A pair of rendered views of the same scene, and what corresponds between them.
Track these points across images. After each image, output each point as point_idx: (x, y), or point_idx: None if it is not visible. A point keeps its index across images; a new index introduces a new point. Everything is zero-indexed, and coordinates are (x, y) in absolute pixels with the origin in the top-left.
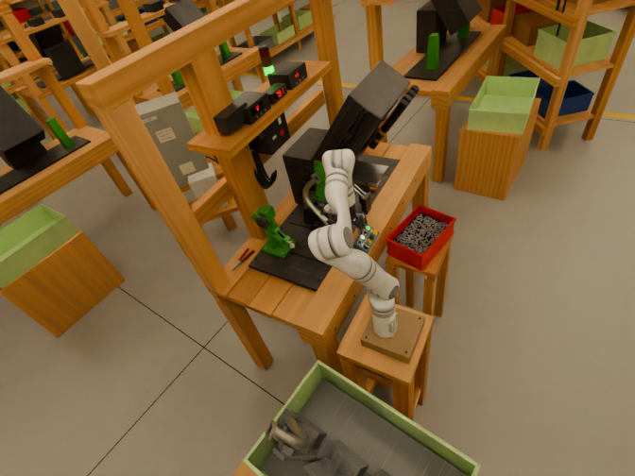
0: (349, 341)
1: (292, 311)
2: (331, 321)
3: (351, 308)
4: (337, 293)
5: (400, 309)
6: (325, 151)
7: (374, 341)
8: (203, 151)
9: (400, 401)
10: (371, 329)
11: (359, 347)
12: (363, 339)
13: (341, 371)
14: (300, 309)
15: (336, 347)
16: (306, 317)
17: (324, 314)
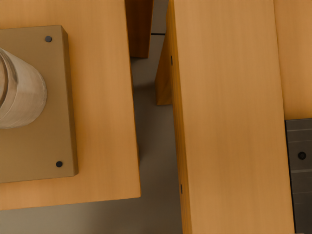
0: (104, 28)
1: (310, 21)
2: (175, 40)
3: (177, 157)
4: (212, 139)
5: (0, 180)
6: None
7: (19, 38)
8: None
9: None
10: (47, 73)
11: (69, 26)
12: (53, 29)
13: (161, 77)
14: (290, 39)
15: (168, 66)
16: (251, 11)
17: (205, 47)
